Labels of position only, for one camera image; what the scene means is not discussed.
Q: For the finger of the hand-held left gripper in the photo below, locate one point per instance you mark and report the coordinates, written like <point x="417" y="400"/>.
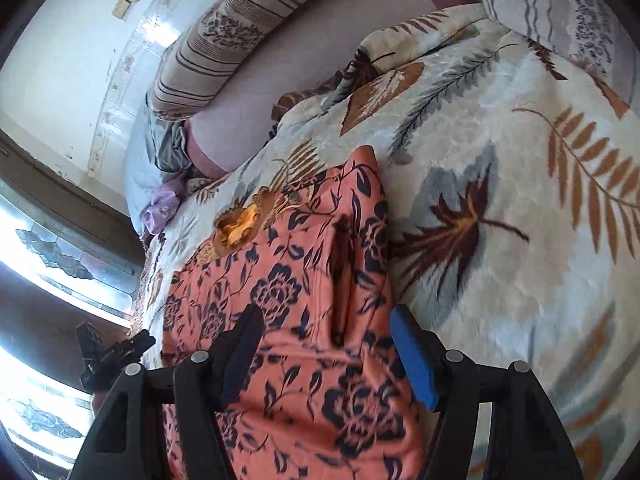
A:
<point x="132" y="344"/>

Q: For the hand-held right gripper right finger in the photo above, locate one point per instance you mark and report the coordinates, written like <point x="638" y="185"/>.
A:
<point x="417" y="360"/>

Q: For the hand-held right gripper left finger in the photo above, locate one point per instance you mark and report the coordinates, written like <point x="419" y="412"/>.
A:
<point x="240" y="360"/>

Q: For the orange floral garment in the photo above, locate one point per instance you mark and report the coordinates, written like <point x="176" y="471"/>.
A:
<point x="300" y="310"/>

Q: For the purple floral cloth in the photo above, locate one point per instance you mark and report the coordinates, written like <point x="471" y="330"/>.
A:
<point x="160" y="207"/>

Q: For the grey-blue cloth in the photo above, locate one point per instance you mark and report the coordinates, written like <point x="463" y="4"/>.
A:
<point x="150" y="155"/>

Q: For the leaf print fleece blanket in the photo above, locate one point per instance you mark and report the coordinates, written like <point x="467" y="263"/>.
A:
<point x="500" y="160"/>

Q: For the pink bed sheet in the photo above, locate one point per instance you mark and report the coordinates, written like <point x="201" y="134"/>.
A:
<point x="300" y="65"/>

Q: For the striped floral bolster pillow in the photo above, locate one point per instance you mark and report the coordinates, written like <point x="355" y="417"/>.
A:
<point x="235" y="30"/>

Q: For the striped floral flat pillow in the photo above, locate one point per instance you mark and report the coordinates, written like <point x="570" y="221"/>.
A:
<point x="550" y="5"/>

